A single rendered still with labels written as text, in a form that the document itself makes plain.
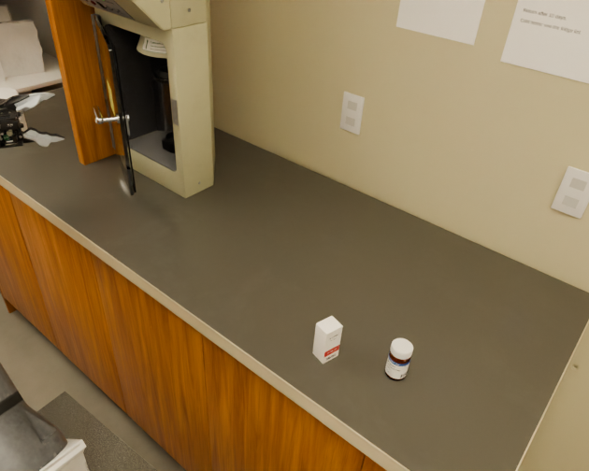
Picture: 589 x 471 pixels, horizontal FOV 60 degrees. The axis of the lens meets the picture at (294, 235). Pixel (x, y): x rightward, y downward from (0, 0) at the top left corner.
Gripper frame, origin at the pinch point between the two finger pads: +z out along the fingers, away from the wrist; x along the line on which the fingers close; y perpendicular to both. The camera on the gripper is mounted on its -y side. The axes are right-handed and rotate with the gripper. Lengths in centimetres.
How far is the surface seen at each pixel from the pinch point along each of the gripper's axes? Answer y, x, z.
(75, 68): -23.5, 3.7, 7.0
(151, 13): 9.3, 25.3, 24.0
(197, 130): 4.3, -6.4, 34.2
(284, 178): 5, -26, 61
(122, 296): 22.5, -43.6, 6.5
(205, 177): 3.4, -21.8, 35.9
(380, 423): 91, -26, 43
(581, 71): 60, 23, 103
